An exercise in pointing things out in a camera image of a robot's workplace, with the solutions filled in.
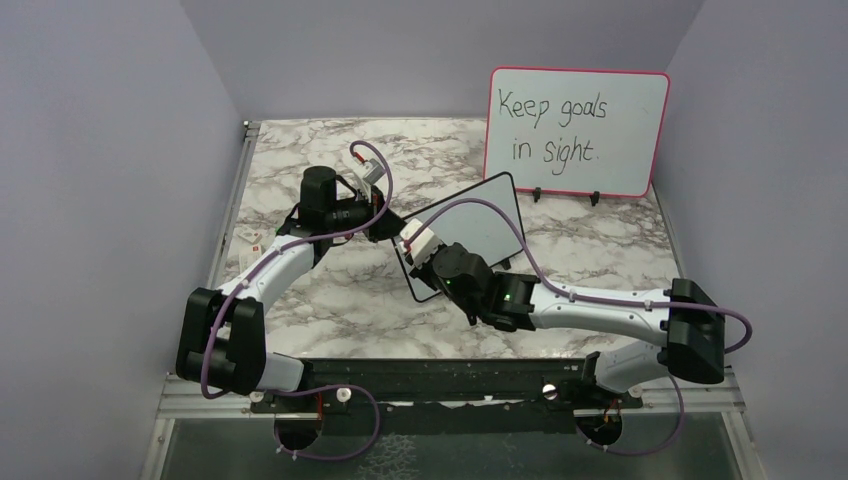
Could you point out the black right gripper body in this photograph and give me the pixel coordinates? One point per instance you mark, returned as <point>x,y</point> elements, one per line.
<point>426,273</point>

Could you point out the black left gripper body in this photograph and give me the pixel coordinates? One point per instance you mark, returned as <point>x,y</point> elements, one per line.
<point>368,211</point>

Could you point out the small black-framed whiteboard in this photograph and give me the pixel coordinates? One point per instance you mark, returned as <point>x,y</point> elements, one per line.
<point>476,227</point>

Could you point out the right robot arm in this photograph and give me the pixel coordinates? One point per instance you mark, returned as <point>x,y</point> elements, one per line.
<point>678,332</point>

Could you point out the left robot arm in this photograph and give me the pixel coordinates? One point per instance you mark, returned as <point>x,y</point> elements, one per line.
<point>222,343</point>

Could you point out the large pink-framed whiteboard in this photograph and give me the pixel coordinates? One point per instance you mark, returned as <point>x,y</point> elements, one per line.
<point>575,131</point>

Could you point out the small white red card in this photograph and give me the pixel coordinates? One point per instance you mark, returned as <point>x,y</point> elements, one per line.
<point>248,234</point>

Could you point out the white eraser box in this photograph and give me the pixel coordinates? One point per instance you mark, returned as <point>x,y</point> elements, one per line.
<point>251,253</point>

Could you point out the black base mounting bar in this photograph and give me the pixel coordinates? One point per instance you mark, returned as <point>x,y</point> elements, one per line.
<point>349,397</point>

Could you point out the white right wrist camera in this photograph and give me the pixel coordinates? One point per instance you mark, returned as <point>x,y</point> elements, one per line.
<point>416,244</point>

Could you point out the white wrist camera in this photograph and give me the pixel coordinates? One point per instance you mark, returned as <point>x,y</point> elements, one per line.
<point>367,174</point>
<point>416,244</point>

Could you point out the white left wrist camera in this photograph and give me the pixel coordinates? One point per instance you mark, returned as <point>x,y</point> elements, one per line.
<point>367,174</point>

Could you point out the aluminium rail left table edge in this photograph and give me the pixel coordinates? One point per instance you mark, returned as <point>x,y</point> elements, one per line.
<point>251,130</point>

